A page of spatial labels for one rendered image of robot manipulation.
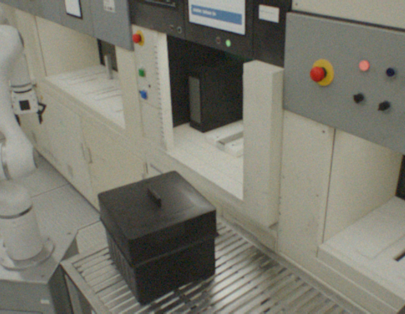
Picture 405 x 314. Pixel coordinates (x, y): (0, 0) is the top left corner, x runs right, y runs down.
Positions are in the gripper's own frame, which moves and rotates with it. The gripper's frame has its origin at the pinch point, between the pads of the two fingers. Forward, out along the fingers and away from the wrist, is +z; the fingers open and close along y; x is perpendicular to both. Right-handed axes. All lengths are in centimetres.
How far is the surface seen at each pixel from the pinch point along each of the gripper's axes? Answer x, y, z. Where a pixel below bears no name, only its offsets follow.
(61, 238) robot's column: -55, 12, 25
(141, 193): -73, 42, 0
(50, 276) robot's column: -75, 9, 25
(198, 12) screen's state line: -45, 69, -50
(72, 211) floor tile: 79, 0, 100
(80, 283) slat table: -81, 19, 25
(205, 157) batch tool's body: -29, 73, 14
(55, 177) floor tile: 132, -15, 100
